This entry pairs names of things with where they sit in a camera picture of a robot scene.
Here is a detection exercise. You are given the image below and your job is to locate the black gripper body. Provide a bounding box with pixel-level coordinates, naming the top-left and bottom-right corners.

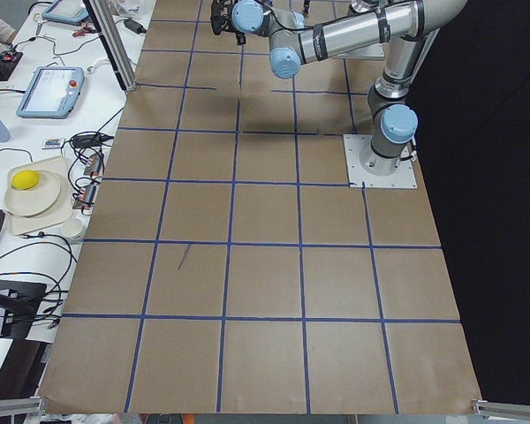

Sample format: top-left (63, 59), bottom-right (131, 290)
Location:
top-left (231, 26), bottom-right (246, 40)

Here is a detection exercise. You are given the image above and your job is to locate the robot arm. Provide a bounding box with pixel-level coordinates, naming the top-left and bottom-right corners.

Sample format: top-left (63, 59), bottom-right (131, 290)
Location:
top-left (211, 0), bottom-right (466, 176)

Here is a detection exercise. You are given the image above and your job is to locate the black monitor stand base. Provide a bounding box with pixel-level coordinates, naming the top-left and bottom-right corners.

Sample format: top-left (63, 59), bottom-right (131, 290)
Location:
top-left (0, 280), bottom-right (47, 339)

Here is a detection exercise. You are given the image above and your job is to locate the black power adapter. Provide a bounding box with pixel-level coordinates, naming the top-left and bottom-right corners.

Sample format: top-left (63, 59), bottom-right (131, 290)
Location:
top-left (124, 18), bottom-right (147, 34)

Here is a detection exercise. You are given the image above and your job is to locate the teach pendant tablet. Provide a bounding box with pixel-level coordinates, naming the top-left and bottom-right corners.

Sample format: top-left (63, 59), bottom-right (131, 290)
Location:
top-left (17, 66), bottom-right (85, 119)

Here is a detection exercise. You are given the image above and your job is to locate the beige tray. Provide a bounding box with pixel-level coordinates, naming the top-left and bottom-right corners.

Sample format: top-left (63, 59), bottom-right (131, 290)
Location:
top-left (4, 156), bottom-right (72, 236)

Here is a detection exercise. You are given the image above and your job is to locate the white paper cup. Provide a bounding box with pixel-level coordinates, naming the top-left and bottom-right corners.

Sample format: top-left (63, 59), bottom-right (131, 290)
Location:
top-left (60, 218), bottom-right (87, 244)

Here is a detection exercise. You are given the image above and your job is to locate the yellow lemon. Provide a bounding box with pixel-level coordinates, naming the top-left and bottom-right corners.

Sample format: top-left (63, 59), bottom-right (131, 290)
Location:
top-left (11, 170), bottom-right (41, 191)

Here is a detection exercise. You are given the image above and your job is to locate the beige plate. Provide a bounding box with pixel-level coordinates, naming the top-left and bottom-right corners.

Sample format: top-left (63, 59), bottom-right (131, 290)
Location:
top-left (4, 170), bottom-right (61, 216)

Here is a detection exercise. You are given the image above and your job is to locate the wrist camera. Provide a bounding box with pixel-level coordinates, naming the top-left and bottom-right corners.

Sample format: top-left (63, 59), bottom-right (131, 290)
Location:
top-left (210, 0), bottom-right (231, 35)

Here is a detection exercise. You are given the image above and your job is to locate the aluminium frame post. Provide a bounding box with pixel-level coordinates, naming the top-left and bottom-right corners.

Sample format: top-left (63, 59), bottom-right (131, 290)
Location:
top-left (83, 0), bottom-right (137, 93)

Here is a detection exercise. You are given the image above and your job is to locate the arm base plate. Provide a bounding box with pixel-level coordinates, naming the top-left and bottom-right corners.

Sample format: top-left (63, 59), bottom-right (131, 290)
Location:
top-left (337, 43), bottom-right (385, 60)
top-left (343, 134), bottom-right (417, 189)

